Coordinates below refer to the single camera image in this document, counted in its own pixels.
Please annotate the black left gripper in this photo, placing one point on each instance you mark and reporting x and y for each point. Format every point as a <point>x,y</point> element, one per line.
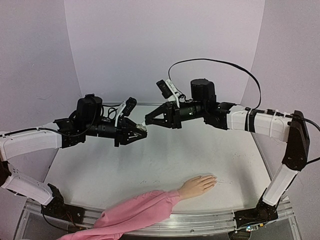
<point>125,126</point>

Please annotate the aluminium front base frame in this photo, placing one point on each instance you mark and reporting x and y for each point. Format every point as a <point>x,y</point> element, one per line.
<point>34,226</point>

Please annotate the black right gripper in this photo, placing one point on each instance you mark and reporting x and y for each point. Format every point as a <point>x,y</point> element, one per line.
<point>173,115</point>

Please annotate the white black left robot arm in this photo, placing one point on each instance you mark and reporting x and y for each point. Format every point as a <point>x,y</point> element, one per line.
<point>29,140</point>

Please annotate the clear nail polish bottle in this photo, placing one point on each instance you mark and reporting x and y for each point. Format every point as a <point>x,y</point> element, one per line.
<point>141,127</point>

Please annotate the mannequin hand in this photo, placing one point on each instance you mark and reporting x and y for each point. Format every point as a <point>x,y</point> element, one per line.
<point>196,186</point>

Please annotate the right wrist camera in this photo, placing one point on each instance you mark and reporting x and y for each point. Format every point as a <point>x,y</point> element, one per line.
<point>170,92</point>

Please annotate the pink sleeved forearm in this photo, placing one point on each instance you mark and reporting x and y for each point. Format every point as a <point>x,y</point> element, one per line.
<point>133,214</point>

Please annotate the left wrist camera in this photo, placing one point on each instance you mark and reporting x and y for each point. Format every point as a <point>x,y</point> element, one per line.
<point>125,110</point>

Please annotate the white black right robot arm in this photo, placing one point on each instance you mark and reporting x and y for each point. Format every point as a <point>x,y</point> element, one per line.
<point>290,129</point>

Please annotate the aluminium back table rail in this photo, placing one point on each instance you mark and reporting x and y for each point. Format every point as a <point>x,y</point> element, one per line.
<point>115,105</point>

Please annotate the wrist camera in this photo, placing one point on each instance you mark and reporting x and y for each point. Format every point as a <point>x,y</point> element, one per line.
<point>170,92</point>
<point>125,110</point>

